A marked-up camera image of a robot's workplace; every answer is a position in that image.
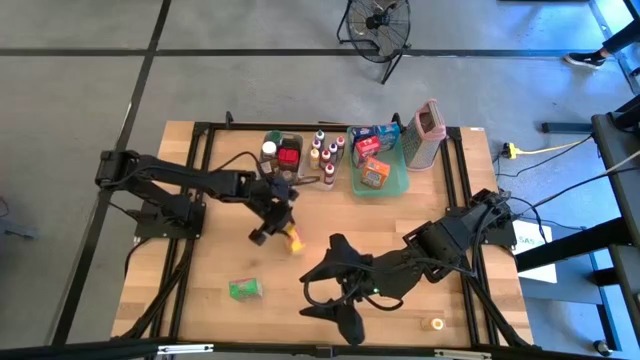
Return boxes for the person's leg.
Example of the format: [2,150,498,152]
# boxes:
[602,19,640,55]

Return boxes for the red cereal box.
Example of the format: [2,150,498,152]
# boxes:
[352,135,382,169]

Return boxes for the orange Mini-Wheats cereal box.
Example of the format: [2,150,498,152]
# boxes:
[360,157,392,190]

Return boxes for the teal plastic bin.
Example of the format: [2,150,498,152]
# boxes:
[346,124,411,199]

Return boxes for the light blue cereal box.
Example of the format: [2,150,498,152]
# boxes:
[374,122,402,151]

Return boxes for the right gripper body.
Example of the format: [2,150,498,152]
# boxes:
[357,247,431,301]

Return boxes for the black floor fan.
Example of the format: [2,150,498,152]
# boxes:
[335,0,414,85]

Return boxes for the deep clear plastic bin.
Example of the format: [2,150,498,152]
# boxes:
[257,130,304,192]

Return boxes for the black floor bar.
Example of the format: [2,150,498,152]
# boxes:
[541,121,594,135]

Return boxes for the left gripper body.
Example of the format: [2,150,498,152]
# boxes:
[247,172,301,231]

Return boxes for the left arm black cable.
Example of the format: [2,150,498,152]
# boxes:
[207,151,321,187]

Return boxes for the black floor cable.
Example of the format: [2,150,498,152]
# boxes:
[499,167,640,216]
[492,134,596,179]

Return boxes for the yellow Corn Pops box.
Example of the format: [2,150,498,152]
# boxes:
[284,224,307,257]

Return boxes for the dark neighbouring table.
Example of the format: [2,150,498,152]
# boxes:
[514,94,640,351]

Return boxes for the shallow clear plastic bin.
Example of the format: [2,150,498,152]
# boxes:
[301,127,350,191]

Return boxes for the person's shoe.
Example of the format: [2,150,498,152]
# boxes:
[563,49,607,70]

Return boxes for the white paper sheet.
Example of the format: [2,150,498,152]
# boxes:
[512,219,559,285]

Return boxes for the pink-handled box grater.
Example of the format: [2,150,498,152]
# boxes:
[399,98,448,173]

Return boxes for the green cereal box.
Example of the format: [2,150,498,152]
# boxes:
[228,278,265,303]

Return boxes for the yellow cable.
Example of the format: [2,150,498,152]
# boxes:
[502,134,596,157]

